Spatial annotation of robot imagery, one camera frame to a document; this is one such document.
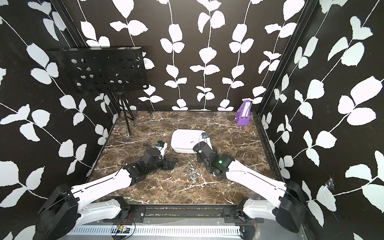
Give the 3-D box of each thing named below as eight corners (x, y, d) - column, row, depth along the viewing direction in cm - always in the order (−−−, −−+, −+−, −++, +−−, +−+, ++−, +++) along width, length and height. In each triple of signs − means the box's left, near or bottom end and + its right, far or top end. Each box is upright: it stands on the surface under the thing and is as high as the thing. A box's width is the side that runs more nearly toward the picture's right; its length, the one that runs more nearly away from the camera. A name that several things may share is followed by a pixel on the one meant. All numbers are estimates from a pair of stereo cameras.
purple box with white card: (236, 125, 115) (242, 108, 101) (234, 116, 121) (239, 99, 107) (248, 125, 115) (255, 108, 101) (245, 116, 121) (252, 99, 107)
